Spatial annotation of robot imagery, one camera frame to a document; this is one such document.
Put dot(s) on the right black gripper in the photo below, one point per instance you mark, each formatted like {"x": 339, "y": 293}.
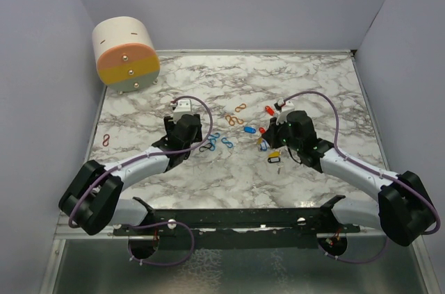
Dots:
{"x": 270, "y": 135}

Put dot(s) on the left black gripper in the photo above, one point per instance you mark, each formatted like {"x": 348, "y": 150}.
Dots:
{"x": 170, "y": 126}

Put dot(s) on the yellow key tag with key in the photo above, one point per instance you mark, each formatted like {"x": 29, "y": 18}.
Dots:
{"x": 274, "y": 154}

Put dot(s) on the red S carabiner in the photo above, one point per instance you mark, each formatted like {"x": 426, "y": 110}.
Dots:
{"x": 106, "y": 140}

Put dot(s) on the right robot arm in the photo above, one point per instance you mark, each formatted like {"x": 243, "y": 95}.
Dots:
{"x": 399, "y": 206}

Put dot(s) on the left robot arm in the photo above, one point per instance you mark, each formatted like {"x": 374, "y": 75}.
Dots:
{"x": 92, "y": 197}

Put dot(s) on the black S carabiner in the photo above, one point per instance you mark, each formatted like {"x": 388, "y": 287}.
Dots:
{"x": 206, "y": 148}

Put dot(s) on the blue s carabiner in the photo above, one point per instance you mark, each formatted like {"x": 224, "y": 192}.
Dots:
{"x": 227, "y": 142}
{"x": 213, "y": 140}

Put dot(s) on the blue framed key tag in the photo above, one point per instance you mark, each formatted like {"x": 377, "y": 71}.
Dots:
{"x": 263, "y": 146}

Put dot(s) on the red key tag far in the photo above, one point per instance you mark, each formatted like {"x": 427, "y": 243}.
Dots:
{"x": 271, "y": 111}

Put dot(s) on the blue S carabiner right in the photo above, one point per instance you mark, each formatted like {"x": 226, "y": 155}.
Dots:
{"x": 227, "y": 142}

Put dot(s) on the blue solid key tag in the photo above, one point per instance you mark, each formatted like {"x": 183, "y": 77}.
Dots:
{"x": 249, "y": 129}

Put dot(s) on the orange S carabiner far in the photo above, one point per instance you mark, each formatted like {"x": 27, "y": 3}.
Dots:
{"x": 240, "y": 107}

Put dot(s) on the pastel three-drawer cylinder box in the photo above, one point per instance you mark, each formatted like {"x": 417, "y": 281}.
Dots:
{"x": 125, "y": 57}

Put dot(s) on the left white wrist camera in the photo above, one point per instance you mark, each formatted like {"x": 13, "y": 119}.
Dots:
{"x": 181, "y": 107}

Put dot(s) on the black mounting rail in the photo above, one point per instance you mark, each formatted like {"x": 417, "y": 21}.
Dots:
{"x": 235, "y": 229}

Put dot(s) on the aluminium extrusion frame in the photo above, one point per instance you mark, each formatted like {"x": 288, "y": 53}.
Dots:
{"x": 64, "y": 231}

